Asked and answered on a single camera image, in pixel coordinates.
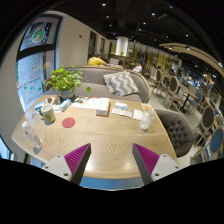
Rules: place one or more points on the person in yellow shirt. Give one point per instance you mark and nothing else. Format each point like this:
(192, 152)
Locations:
(96, 61)

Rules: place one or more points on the white leaflet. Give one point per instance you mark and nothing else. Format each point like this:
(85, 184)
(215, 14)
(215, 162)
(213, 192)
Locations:
(121, 112)

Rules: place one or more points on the green potted plant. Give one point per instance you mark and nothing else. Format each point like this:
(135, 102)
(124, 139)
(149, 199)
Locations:
(64, 80)

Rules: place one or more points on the dark grey tufted chair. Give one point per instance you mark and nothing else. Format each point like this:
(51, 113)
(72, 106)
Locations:
(178, 131)

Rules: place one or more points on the small blue tissue pack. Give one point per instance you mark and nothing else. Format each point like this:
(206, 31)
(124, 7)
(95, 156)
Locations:
(64, 105)

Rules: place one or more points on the blue and white card box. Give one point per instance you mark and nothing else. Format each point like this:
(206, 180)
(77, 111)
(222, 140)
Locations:
(120, 105)

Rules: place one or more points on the round red coaster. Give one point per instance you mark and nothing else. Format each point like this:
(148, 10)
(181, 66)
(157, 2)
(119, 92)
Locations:
(68, 122)

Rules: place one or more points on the blue and white small box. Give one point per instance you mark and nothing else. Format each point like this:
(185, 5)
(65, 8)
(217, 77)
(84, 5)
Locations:
(39, 105)

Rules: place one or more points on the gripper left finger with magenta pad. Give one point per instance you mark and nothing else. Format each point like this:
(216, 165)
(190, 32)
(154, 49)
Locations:
(71, 166)

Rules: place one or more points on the grey curved sofa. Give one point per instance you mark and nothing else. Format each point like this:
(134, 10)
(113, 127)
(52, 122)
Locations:
(93, 83)

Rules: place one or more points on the clear plastic water bottle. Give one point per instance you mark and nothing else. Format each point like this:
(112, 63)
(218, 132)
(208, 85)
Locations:
(30, 132)

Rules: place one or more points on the white menu sheet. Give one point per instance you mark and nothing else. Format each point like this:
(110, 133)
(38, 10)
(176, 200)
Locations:
(86, 103)

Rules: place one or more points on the grey oval back chair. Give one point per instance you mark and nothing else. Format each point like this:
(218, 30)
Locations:
(206, 121)

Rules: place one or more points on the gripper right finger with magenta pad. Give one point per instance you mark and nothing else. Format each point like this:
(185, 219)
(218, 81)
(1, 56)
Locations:
(152, 166)

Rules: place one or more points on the blue seat wooden chair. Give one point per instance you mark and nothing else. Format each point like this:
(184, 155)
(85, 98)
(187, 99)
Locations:
(212, 147)

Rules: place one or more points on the clear drinking glass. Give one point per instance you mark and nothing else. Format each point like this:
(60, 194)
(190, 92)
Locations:
(147, 118)

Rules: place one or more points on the white paper napkin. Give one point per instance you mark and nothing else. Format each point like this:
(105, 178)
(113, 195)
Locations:
(137, 115)

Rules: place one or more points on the yellow label card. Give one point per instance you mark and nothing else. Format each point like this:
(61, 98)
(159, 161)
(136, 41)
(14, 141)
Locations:
(146, 107)

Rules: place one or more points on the grey chevron cushion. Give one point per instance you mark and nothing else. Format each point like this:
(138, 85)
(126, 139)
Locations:
(121, 84)

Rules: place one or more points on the wooden oval back chair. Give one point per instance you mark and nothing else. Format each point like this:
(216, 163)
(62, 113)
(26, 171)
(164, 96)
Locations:
(172, 92)

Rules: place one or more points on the white ceramic mug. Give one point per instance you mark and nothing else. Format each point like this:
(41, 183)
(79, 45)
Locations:
(47, 113)

